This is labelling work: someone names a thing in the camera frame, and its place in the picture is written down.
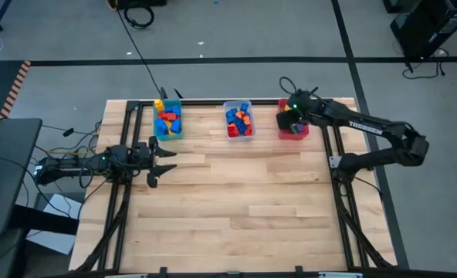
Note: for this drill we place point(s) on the orange black striped strip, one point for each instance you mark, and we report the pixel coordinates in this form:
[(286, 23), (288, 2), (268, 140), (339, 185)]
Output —
[(15, 89)]

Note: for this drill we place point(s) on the small orange block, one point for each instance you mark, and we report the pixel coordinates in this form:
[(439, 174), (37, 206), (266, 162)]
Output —
[(239, 114), (247, 120)]

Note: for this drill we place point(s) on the red stud block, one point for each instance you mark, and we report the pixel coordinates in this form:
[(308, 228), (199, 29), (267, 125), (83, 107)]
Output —
[(167, 116)]

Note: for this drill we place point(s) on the clear plastic bin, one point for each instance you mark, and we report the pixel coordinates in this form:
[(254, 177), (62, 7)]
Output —
[(251, 137)]

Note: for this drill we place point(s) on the teal plastic bin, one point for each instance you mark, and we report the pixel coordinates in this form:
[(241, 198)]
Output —
[(168, 137)]

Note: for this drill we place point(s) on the black desk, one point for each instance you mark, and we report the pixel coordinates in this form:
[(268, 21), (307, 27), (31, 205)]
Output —
[(8, 173)]

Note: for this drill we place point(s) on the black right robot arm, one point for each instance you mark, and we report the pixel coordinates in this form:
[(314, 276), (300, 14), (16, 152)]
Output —
[(367, 125)]

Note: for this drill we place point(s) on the red plastic bin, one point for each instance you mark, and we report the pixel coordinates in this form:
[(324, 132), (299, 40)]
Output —
[(303, 135)]

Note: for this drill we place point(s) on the short yellow block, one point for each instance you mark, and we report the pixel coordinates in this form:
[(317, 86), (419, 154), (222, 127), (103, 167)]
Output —
[(168, 124)]

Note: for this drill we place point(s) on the small red block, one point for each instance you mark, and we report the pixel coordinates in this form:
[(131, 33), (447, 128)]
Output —
[(232, 130), (248, 132)]

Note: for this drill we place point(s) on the black floor equipment box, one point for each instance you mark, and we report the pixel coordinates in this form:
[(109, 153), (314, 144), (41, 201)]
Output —
[(143, 3)]

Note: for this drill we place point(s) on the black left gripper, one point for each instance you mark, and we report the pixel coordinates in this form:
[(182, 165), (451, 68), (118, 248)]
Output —
[(143, 156)]

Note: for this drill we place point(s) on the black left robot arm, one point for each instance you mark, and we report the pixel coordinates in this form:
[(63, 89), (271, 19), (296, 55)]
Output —
[(78, 164)]

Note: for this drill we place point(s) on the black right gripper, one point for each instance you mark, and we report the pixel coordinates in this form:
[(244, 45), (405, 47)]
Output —
[(302, 104)]

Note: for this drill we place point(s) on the long purple block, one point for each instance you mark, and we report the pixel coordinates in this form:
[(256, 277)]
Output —
[(300, 127)]

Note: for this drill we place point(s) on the small blue block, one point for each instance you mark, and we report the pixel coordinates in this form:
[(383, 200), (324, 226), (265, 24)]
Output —
[(231, 114), (241, 126), (244, 107)]

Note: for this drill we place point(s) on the black equipment case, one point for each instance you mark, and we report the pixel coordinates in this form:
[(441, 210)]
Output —
[(425, 27)]

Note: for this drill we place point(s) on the black aluminium table frame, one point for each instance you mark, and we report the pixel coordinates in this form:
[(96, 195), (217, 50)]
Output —
[(201, 102)]

